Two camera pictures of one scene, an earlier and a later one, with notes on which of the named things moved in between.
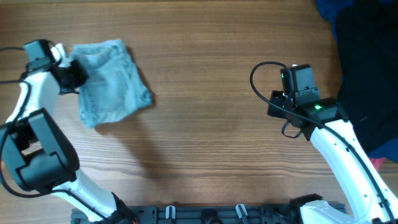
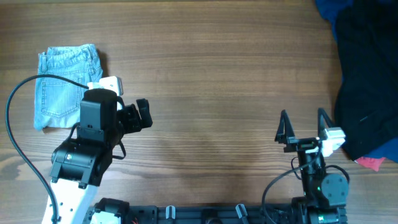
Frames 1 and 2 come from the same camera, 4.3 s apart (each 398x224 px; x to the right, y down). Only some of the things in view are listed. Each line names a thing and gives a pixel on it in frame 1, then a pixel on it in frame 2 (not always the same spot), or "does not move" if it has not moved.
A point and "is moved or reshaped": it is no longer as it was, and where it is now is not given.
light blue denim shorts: x=114 y=86 is moved or reshaped
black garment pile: x=367 y=95 does not move
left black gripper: x=82 y=74 to x=132 y=115
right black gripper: x=273 y=111 to x=289 y=136
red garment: x=377 y=162 does not move
